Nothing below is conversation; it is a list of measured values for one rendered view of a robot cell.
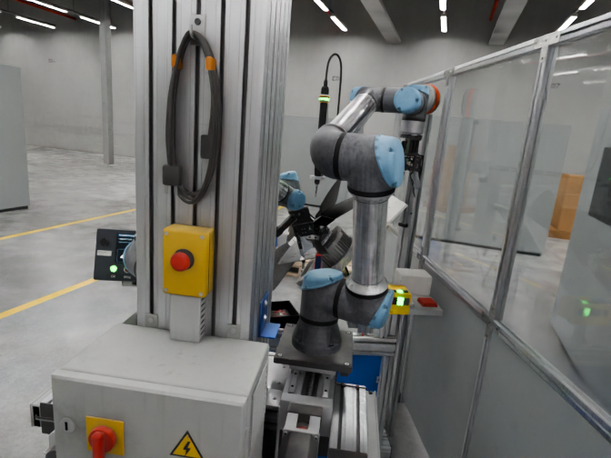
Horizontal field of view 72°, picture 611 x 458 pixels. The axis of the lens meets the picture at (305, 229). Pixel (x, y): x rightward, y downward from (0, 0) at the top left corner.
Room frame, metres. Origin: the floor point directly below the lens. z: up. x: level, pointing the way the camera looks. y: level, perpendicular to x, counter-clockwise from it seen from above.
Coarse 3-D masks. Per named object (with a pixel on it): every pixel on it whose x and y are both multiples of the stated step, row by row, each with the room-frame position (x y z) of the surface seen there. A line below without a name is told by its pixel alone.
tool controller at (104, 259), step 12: (96, 240) 1.46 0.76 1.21; (108, 240) 1.47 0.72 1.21; (120, 240) 1.47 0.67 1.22; (132, 240) 1.47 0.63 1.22; (96, 252) 1.45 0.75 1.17; (108, 252) 1.45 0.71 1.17; (96, 264) 1.44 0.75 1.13; (108, 264) 1.44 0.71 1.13; (120, 264) 1.45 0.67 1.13; (96, 276) 1.43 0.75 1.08; (108, 276) 1.43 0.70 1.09; (120, 276) 1.44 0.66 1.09; (132, 276) 1.44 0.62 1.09
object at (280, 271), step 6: (282, 246) 2.02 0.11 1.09; (288, 246) 2.01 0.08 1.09; (276, 252) 2.02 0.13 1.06; (282, 252) 2.00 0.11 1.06; (276, 258) 1.99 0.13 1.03; (276, 264) 1.97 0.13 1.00; (282, 264) 1.96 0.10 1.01; (288, 264) 1.95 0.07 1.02; (276, 270) 1.95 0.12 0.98; (282, 270) 1.94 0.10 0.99; (288, 270) 1.93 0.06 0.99; (276, 276) 1.93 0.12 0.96; (282, 276) 1.92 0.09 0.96; (276, 282) 1.91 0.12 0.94
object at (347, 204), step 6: (348, 198) 1.79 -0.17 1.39; (336, 204) 1.83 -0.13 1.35; (342, 204) 1.88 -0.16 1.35; (348, 204) 1.91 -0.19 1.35; (330, 210) 1.90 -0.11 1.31; (336, 210) 1.93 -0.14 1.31; (342, 210) 1.94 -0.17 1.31; (348, 210) 1.96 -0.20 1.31; (330, 216) 1.97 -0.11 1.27; (336, 216) 1.98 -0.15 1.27
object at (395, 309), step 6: (396, 288) 1.60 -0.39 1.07; (402, 288) 1.60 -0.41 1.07; (396, 294) 1.54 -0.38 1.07; (402, 294) 1.54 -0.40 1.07; (408, 294) 1.55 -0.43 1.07; (396, 306) 1.54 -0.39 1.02; (402, 306) 1.54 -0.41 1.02; (408, 306) 1.55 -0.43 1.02; (390, 312) 1.54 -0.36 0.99; (396, 312) 1.54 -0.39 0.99; (402, 312) 1.55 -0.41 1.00; (408, 312) 1.55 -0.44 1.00
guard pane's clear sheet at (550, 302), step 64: (512, 64) 1.78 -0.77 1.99; (576, 64) 1.39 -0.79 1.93; (448, 128) 2.33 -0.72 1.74; (512, 128) 1.69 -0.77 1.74; (576, 128) 1.33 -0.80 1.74; (448, 192) 2.20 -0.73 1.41; (512, 192) 1.61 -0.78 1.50; (576, 192) 1.26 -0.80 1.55; (448, 256) 2.07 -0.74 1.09; (512, 256) 1.52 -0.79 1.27; (576, 256) 1.20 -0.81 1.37; (512, 320) 1.44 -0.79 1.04; (576, 320) 1.14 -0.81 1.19; (576, 384) 1.08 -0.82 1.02
